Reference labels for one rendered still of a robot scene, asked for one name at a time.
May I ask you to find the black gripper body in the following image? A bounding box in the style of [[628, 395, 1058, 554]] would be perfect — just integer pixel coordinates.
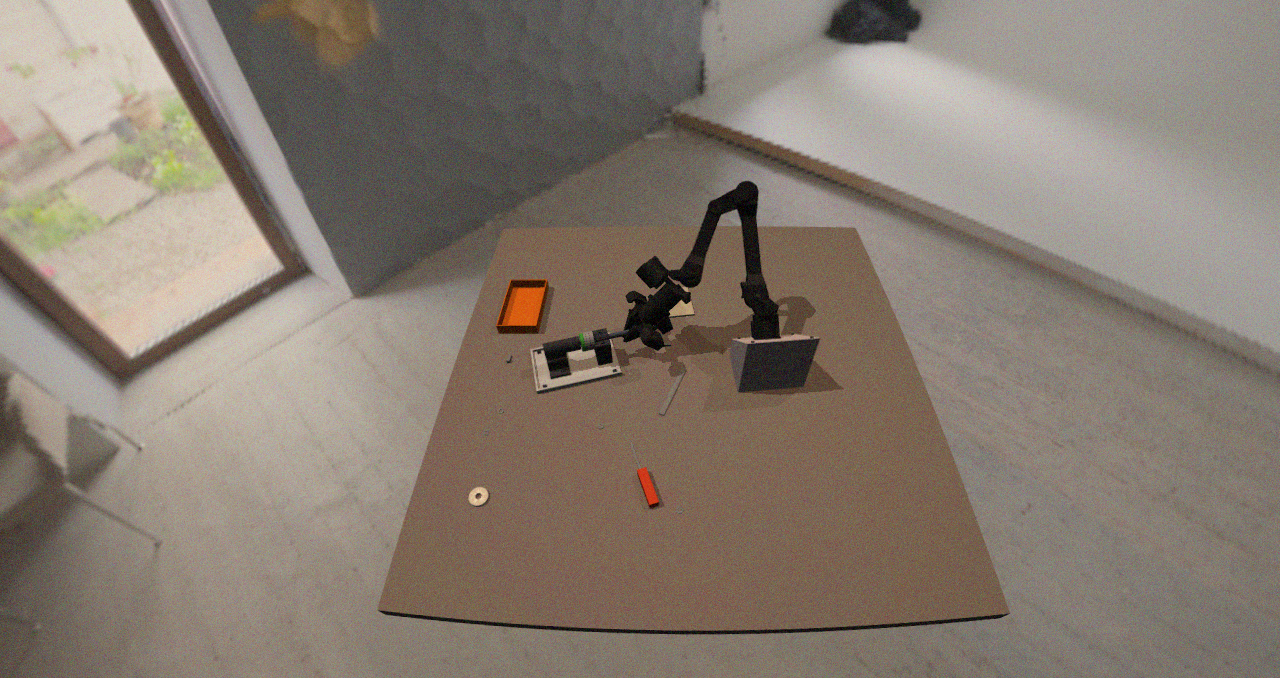
[[626, 290, 669, 351]]

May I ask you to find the orange tray with dark brown rim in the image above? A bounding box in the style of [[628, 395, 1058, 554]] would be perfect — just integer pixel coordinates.
[[497, 279, 549, 334]]

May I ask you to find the grey flat bar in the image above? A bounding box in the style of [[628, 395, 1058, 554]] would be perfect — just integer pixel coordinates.
[[659, 368, 687, 416]]

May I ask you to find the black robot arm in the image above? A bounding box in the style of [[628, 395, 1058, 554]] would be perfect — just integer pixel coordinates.
[[636, 180, 781, 340]]

